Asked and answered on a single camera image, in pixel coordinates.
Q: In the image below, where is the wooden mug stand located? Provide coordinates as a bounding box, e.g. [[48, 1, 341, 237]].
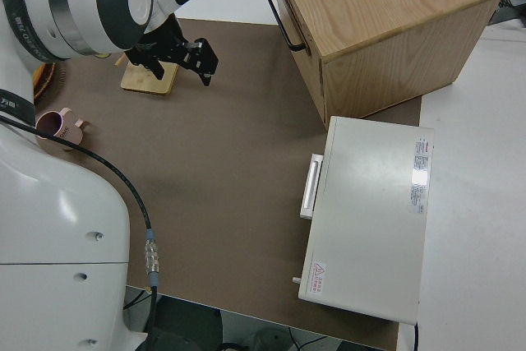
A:
[[113, 53, 180, 97]]

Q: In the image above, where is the black metal box handle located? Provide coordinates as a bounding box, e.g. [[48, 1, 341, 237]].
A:
[[266, 0, 307, 51]]

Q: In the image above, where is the large wooden box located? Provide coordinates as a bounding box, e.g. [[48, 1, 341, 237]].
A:
[[269, 0, 505, 122]]

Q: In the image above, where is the brown wicker basket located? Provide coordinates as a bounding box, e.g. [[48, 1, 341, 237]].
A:
[[32, 61, 62, 101]]

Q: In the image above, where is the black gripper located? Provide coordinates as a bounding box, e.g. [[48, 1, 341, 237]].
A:
[[127, 17, 219, 87]]

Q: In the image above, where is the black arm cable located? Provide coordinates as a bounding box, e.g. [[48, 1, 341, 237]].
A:
[[0, 114, 161, 351]]

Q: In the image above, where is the white toaster oven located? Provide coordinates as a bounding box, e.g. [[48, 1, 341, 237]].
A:
[[298, 115, 436, 326]]

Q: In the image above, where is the brown table mat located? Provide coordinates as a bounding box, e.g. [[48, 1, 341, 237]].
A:
[[30, 17, 424, 351]]

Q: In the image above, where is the pink mug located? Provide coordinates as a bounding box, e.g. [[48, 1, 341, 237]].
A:
[[35, 107, 90, 153]]

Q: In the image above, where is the black floor equipment box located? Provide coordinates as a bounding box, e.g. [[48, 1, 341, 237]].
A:
[[141, 297, 223, 351]]

